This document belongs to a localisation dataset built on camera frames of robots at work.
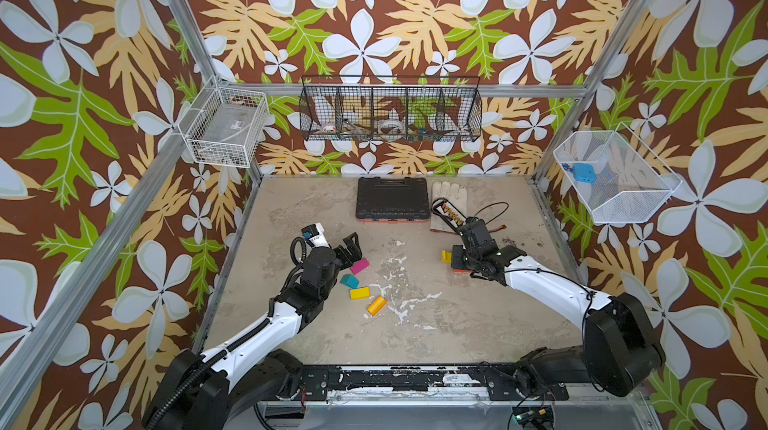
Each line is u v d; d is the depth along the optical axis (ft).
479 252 2.17
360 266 3.06
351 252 2.44
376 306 2.83
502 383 2.40
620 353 1.37
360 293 2.92
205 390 1.31
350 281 2.97
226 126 2.83
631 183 2.53
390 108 3.23
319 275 1.99
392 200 3.57
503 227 3.44
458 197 3.72
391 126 3.24
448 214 3.43
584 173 2.82
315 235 2.34
